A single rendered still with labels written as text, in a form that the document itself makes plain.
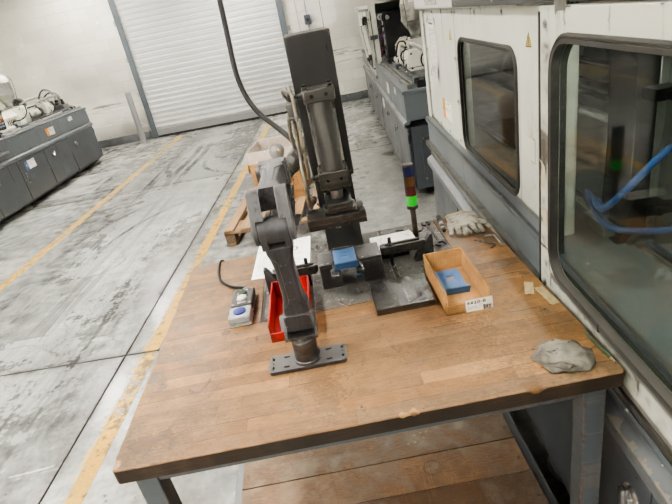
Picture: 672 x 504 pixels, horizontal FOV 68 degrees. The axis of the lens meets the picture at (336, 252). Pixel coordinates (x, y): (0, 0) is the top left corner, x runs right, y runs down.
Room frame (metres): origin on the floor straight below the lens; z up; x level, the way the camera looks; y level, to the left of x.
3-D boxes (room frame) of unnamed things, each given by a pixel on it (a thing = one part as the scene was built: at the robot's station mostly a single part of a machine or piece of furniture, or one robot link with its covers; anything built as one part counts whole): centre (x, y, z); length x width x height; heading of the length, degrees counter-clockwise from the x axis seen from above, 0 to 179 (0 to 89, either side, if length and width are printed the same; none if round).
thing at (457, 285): (1.28, -0.32, 0.92); 0.15 x 0.07 x 0.03; 178
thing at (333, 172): (1.45, -0.03, 1.37); 0.11 x 0.09 x 0.30; 90
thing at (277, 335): (1.29, 0.16, 0.93); 0.25 x 0.12 x 0.06; 0
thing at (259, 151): (4.98, 0.37, 0.40); 0.67 x 0.60 x 0.50; 172
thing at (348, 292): (1.53, -0.06, 0.88); 0.65 x 0.50 x 0.03; 90
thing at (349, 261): (1.42, -0.02, 1.00); 0.15 x 0.07 x 0.03; 0
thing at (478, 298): (1.25, -0.33, 0.93); 0.25 x 0.13 x 0.08; 0
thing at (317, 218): (1.52, -0.02, 1.22); 0.26 x 0.18 x 0.30; 0
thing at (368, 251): (1.45, -0.04, 0.98); 0.20 x 0.10 x 0.01; 90
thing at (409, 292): (1.27, -0.16, 0.91); 0.17 x 0.16 x 0.02; 90
